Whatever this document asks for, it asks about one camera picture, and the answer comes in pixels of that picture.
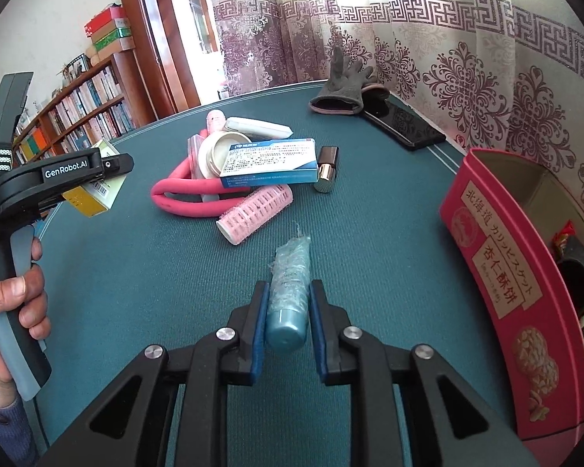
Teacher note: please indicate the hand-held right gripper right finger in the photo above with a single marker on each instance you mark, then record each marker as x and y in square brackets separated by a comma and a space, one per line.
[319, 333]

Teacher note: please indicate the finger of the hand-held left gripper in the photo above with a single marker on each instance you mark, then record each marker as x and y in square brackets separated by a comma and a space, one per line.
[118, 163]

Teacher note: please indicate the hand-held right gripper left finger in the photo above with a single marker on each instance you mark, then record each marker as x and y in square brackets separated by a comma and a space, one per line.
[260, 333]

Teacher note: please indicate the blue cosmetic tube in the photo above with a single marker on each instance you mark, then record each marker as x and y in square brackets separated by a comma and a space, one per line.
[287, 301]

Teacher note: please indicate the green yellow small box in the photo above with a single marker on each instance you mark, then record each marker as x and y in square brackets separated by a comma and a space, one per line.
[96, 199]

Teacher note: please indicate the pink foam curler rod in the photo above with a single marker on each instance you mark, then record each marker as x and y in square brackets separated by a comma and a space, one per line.
[185, 186]

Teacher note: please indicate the white cream jar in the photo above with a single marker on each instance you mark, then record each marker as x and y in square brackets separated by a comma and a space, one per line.
[213, 156]

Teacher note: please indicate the small pink hair roller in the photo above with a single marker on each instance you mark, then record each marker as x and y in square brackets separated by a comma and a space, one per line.
[215, 119]

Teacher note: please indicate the large pink hair roller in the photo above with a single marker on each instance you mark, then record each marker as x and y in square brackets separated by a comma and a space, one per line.
[253, 215]

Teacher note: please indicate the white soft packet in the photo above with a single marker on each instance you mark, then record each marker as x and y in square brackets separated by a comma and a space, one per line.
[258, 127]

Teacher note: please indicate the white blue medicine box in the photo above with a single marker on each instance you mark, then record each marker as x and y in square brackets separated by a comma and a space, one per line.
[272, 163]

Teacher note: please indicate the brown gold lipstick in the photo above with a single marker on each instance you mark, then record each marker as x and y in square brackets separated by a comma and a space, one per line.
[327, 165]

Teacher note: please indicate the red biscuit box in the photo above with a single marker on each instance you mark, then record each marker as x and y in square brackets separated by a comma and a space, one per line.
[506, 272]

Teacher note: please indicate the person's left forearm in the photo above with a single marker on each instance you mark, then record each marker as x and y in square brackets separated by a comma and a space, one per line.
[5, 435]

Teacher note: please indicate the person's left hand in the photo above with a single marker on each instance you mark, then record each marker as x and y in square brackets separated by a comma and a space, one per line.
[31, 296]

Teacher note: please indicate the wooden bookshelf with books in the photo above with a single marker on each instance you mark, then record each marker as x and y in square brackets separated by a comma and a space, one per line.
[87, 107]

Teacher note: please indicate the beige cardboard box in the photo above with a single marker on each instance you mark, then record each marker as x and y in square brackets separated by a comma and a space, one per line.
[114, 46]

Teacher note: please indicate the green cardboard box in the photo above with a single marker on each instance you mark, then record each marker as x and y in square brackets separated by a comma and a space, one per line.
[111, 35]

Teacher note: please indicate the red cardboard box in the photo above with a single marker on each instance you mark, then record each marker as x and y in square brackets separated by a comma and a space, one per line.
[104, 20]

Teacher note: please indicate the black smartphone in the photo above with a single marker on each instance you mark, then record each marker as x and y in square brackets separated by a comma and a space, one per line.
[404, 127]

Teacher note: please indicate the red candy wrapper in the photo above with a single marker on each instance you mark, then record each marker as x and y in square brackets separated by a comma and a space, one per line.
[564, 238]

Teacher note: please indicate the black case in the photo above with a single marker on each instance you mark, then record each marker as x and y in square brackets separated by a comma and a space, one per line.
[576, 272]

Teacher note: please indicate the patterned lace curtain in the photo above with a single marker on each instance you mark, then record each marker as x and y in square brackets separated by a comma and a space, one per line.
[418, 34]

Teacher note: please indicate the picture frame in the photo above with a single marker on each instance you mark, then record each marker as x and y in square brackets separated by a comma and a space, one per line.
[77, 67]

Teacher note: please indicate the wooden door frame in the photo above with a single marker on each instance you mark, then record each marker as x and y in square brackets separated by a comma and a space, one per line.
[141, 34]

